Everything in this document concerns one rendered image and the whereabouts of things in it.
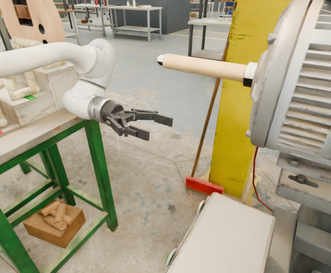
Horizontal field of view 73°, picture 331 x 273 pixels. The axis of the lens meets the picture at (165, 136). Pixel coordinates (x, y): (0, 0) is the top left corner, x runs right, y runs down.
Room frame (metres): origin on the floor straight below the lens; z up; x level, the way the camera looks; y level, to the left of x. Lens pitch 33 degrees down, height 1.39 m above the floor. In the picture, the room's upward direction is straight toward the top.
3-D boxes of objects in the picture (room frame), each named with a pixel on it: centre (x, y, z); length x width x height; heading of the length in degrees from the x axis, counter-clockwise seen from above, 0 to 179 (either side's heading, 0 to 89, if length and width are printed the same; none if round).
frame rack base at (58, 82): (1.03, 0.56, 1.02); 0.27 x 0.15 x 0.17; 59
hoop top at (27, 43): (1.00, 0.57, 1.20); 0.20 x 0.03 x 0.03; 58
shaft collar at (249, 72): (0.42, -0.16, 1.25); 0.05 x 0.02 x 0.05; 149
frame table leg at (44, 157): (1.23, 0.83, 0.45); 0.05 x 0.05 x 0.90; 59
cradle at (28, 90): (0.85, 0.56, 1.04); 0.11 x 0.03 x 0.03; 149
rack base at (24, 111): (0.90, 0.64, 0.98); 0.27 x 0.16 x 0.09; 59
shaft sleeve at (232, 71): (0.47, -0.08, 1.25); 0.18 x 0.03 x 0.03; 59
